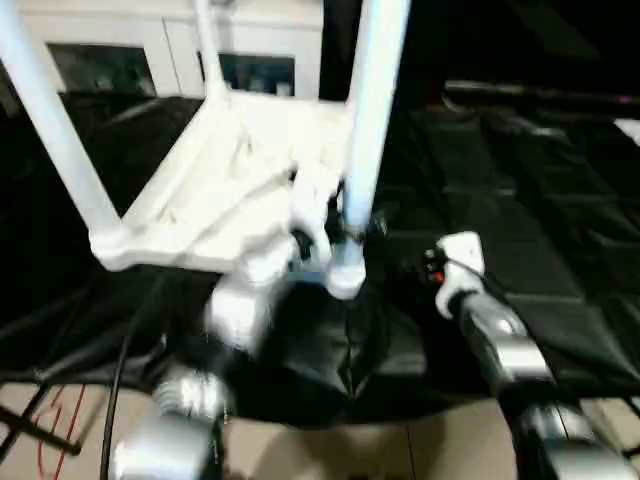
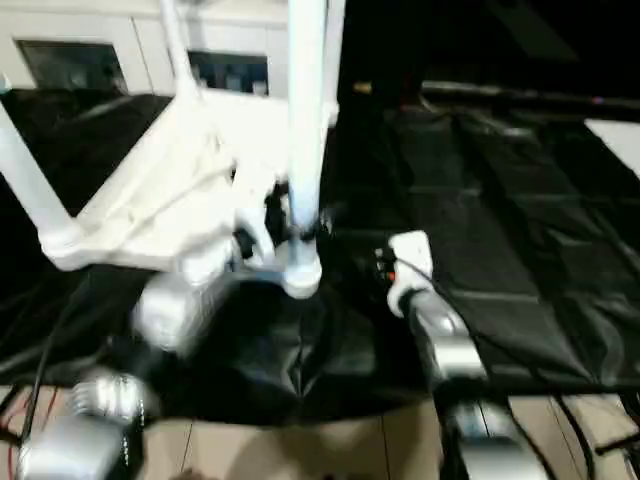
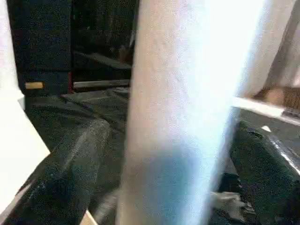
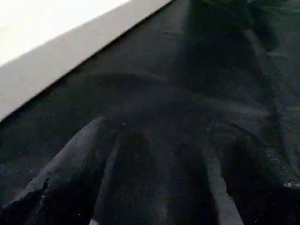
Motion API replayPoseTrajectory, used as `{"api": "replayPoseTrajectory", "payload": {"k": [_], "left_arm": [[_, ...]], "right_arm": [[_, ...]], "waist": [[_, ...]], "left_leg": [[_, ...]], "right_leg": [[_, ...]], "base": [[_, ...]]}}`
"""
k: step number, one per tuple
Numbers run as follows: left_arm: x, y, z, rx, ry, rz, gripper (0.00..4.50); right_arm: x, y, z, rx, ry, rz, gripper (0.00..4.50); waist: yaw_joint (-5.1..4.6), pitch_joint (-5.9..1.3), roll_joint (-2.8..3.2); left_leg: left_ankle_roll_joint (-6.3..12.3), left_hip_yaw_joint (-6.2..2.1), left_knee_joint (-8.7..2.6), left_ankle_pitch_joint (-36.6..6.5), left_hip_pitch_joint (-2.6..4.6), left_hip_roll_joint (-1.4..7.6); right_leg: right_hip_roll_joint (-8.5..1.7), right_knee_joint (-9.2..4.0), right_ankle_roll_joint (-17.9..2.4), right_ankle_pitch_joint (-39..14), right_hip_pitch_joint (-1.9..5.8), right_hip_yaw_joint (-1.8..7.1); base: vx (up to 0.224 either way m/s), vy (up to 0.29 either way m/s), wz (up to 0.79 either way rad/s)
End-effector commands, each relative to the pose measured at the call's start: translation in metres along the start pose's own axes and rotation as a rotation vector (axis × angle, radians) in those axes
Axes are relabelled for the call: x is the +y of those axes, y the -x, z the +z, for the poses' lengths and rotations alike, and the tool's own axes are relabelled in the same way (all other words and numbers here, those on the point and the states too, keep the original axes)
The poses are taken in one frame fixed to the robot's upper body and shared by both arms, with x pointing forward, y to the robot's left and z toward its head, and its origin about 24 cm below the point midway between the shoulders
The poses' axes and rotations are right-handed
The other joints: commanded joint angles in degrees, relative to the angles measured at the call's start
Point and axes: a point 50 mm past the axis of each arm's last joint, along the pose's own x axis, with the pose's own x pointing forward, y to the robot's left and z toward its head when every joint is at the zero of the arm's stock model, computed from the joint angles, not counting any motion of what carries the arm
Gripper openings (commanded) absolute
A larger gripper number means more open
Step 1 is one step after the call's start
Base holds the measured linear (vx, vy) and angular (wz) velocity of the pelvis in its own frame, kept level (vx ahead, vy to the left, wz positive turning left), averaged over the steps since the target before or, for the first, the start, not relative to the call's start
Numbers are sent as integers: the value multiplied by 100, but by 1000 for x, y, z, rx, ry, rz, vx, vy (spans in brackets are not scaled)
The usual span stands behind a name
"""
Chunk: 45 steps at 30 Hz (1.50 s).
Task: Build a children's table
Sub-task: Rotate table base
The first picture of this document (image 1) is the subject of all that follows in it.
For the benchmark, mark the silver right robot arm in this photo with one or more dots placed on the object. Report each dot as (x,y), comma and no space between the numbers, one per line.
(510,360)

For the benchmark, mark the white flat sheet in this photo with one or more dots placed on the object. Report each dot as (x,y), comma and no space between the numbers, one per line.
(630,130)

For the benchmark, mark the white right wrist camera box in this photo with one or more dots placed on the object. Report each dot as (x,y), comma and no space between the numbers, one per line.
(458,265)

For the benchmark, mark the black plastic mat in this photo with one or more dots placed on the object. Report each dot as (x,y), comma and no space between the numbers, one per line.
(540,200)

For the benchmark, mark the large black screen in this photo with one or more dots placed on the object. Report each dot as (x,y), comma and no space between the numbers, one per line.
(520,40)

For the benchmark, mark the white plastic table top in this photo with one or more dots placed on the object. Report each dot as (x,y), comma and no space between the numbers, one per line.
(230,170)

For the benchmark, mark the black folding table frame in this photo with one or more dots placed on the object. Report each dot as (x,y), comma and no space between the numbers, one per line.
(40,420)

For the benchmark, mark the white glass-door cabinet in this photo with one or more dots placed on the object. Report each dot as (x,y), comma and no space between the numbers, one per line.
(150,45)

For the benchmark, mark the silver metal bar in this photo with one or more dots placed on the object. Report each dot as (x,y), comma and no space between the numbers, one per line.
(540,95)

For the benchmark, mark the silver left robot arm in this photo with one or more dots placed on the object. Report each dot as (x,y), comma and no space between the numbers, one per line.
(220,320)

